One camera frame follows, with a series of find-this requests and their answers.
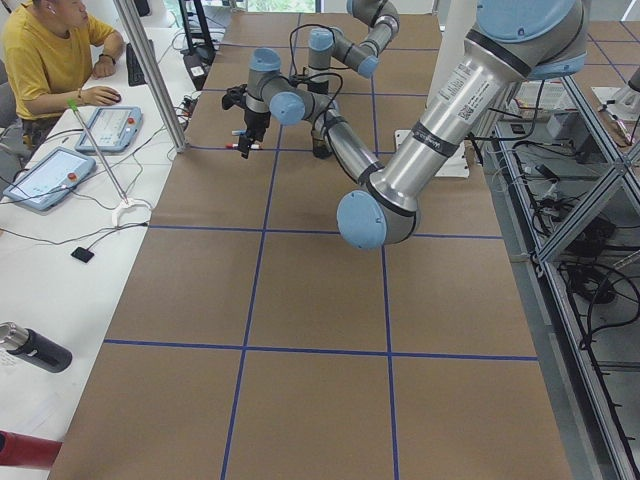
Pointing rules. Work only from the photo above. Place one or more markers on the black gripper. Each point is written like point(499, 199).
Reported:
point(255, 121)

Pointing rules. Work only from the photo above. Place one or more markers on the red pen white body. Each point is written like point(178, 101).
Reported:
point(235, 146)

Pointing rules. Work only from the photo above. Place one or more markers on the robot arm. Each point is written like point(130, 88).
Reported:
point(326, 44)
point(509, 42)

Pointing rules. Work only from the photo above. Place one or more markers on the black mesh pen holder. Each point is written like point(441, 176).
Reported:
point(320, 147)

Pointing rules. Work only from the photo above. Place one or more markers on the upper teach pendant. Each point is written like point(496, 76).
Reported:
point(114, 128)

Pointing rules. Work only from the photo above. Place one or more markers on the teach pendant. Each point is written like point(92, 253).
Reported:
point(49, 181)
point(114, 128)

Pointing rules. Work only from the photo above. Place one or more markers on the metal rod green tip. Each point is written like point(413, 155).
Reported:
point(121, 192)

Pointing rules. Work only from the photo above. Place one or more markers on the lower teach pendant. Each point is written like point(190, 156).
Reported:
point(49, 181)

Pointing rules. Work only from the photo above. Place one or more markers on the small black square pad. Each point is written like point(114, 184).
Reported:
point(82, 254)

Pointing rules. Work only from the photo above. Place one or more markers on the person in yellow shirt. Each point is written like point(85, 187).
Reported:
point(51, 49)

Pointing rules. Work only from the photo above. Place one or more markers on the black cylinder bottle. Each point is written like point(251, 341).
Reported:
point(34, 348)

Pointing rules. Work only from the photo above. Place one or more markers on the red cylinder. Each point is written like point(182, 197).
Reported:
point(24, 451)

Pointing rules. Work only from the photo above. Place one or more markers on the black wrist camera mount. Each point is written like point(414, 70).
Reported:
point(234, 96)

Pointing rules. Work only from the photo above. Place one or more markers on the aluminium frame post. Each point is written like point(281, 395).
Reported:
point(136, 34)

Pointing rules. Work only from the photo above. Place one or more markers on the aluminium frame rail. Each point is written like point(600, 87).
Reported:
point(562, 163)

